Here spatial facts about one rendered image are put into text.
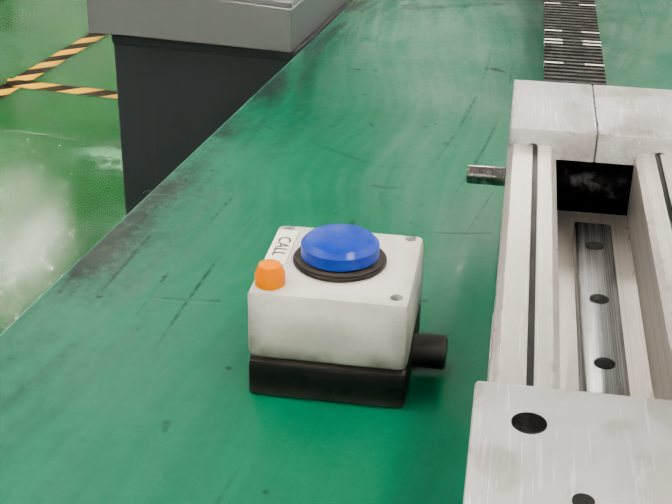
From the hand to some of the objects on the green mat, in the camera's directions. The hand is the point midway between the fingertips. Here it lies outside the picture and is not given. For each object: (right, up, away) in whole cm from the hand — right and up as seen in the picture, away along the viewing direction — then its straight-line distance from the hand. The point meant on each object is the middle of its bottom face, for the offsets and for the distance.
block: (-21, -6, -6) cm, 23 cm away
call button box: (-35, -12, -19) cm, 42 cm away
